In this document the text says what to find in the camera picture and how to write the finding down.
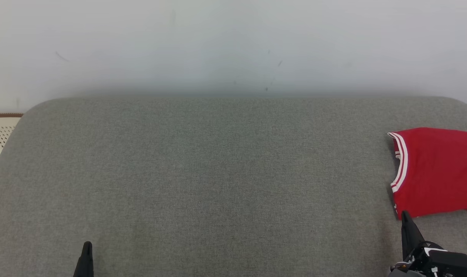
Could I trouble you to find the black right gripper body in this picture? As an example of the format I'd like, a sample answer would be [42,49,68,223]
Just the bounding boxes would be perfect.
[389,241,467,277]

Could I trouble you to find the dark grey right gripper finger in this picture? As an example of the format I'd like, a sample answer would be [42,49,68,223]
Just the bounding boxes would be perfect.
[400,210,427,262]

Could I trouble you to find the red basketball jersey white trim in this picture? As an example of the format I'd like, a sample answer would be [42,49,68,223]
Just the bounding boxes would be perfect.
[387,127,467,221]

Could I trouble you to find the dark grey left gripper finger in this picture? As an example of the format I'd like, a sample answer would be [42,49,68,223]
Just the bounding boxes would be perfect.
[72,241,95,277]

